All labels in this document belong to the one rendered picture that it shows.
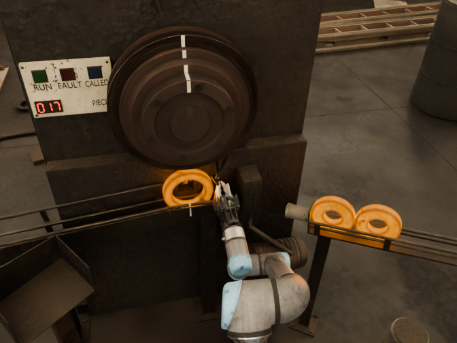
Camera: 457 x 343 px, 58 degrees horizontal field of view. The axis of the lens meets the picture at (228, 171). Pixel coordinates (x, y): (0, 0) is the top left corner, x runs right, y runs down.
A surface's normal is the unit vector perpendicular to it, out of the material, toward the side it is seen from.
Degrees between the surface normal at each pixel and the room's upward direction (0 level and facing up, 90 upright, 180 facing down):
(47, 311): 5
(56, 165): 0
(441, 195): 0
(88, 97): 90
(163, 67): 34
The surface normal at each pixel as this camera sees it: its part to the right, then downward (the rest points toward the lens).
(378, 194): 0.03, -0.78
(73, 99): 0.22, 0.61
